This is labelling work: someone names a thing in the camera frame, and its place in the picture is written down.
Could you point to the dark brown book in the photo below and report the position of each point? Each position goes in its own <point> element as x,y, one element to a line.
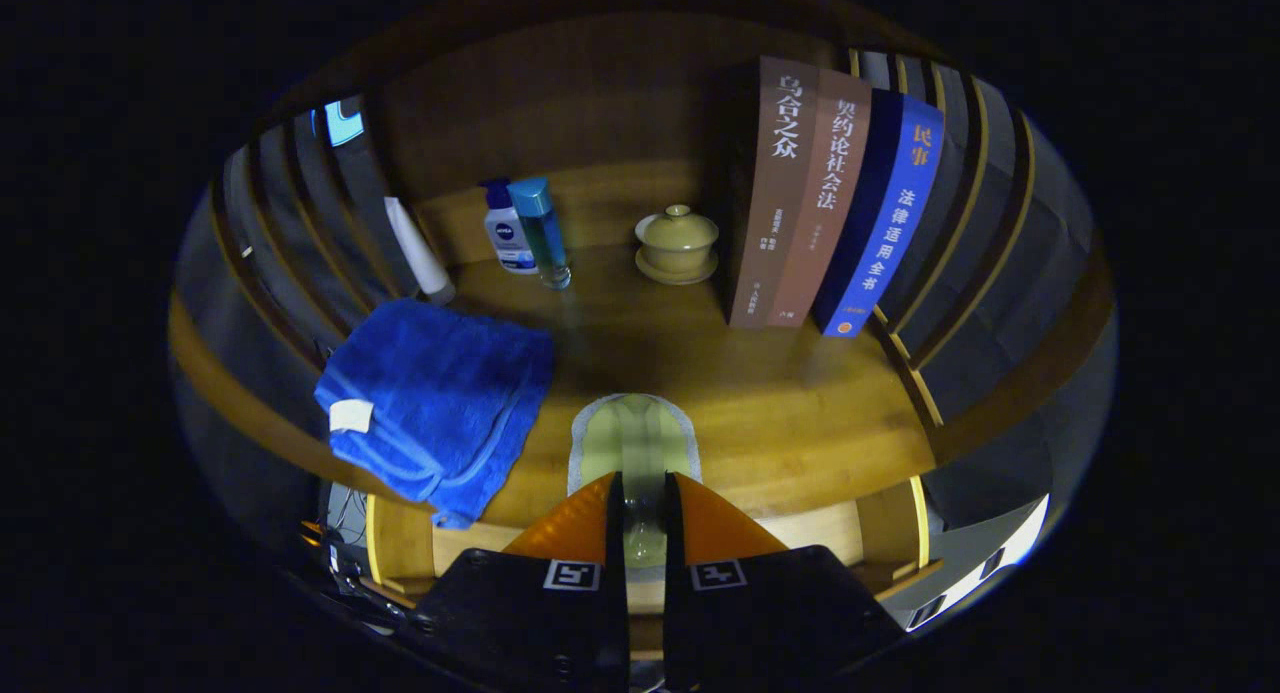
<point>775,203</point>

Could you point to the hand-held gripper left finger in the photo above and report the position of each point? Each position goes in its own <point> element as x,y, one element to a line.
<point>616,613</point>

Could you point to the teal bottle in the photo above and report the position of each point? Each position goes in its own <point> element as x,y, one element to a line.
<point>545,238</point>

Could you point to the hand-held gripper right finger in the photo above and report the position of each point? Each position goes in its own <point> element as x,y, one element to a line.
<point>675,613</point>

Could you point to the folded blue towel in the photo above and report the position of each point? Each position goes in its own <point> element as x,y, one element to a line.
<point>440,393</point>

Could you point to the wooden countertop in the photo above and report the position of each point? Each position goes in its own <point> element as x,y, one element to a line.
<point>780,403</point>

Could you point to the green scrub sponge white pad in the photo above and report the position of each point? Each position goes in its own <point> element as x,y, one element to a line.
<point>635,438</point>

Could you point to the wooden cabinet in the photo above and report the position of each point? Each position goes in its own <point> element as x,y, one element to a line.
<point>600,103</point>

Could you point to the beige lidded teacup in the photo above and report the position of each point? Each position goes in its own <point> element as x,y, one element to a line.
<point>677,243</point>

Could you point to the wooden drawer with black knob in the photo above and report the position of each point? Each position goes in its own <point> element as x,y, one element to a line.
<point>820,528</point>

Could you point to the white tube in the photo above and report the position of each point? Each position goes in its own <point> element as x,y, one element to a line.
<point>420,258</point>

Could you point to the reddish brown book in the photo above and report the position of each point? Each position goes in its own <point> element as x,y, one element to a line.
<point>825,203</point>

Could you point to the white and blue lotion bottle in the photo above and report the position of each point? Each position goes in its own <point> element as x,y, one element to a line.
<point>508,238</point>

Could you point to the white strip with dark slots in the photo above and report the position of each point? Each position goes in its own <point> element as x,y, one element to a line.
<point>1000,553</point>

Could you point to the blue book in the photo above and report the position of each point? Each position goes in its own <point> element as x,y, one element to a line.
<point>890,223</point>

